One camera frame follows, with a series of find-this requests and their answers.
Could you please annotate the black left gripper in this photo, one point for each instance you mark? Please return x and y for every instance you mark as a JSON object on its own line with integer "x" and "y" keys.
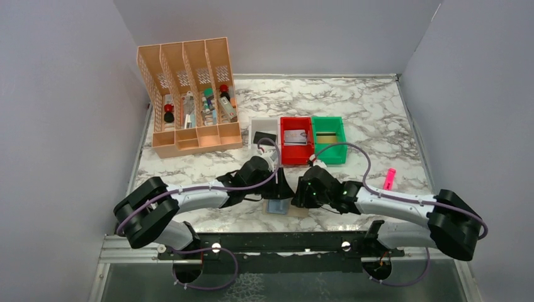
{"x": 278, "y": 183}

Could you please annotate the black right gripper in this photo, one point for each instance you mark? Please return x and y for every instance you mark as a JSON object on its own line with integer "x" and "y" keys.
{"x": 302, "y": 190}

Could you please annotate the blue credit card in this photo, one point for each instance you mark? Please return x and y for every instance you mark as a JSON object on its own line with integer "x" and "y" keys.
{"x": 278, "y": 206}

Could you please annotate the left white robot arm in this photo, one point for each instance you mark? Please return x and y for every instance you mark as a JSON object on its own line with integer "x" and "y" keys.
{"x": 146, "y": 215}

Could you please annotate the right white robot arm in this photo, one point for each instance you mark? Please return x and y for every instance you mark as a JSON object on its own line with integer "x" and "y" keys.
{"x": 442, "y": 221}

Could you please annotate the black card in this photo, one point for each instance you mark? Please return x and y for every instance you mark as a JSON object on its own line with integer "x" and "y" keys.
{"x": 263, "y": 138}

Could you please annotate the gold striped card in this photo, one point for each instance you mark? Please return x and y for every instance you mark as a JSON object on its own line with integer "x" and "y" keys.
{"x": 326, "y": 138}

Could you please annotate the white plastic bin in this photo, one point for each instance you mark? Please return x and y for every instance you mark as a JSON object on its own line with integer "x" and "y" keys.
{"x": 270, "y": 153}

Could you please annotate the red plastic bin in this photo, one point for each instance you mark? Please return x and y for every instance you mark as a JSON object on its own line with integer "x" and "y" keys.
{"x": 296, "y": 154}

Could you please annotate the green plastic bin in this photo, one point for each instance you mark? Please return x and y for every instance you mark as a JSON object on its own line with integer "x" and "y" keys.
{"x": 328, "y": 130}

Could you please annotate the grey staples box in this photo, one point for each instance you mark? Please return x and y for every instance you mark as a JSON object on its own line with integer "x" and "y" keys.
{"x": 228, "y": 109}

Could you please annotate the pink marker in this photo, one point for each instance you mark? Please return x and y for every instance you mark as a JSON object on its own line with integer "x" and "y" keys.
{"x": 389, "y": 179}

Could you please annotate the green white glue stick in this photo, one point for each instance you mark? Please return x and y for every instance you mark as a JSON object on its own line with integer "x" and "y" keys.
{"x": 206, "y": 108}

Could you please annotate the light blue stapler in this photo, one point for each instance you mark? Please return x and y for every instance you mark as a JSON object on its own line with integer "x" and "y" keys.
{"x": 189, "y": 121}

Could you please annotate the red black stamp right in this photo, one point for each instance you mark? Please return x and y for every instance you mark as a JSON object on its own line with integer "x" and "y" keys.
{"x": 224, "y": 92}

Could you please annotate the red black stamp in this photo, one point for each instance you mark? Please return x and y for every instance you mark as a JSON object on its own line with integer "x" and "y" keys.
{"x": 168, "y": 113}
{"x": 224, "y": 92}

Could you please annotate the green eraser block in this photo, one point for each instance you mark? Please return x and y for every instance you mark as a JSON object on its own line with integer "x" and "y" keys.
{"x": 208, "y": 93}

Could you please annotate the peach plastic desk organizer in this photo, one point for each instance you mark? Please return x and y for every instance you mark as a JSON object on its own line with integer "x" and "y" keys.
{"x": 178, "y": 73}

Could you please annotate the red black stamp left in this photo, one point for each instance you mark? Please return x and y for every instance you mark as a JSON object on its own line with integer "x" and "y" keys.
{"x": 168, "y": 113}

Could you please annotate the black mounting rail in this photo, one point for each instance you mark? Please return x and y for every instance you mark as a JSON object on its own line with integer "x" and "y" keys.
{"x": 279, "y": 252}

